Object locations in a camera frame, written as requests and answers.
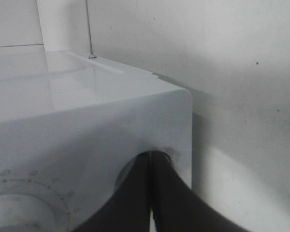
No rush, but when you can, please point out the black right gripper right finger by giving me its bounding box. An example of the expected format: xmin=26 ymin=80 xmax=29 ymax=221
xmin=150 ymin=150 xmax=246 ymax=232

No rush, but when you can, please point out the white microwave knob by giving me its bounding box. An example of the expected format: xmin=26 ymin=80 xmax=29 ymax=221
xmin=0 ymin=194 xmax=56 ymax=232

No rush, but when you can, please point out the white microwave oven body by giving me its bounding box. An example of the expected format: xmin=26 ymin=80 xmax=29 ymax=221
xmin=0 ymin=51 xmax=192 ymax=232

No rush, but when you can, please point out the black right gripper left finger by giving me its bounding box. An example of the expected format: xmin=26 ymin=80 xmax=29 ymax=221
xmin=73 ymin=151 xmax=152 ymax=232

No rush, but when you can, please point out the grey microwave power cord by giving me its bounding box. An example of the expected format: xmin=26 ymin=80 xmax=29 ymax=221
xmin=85 ymin=0 xmax=97 ymax=60

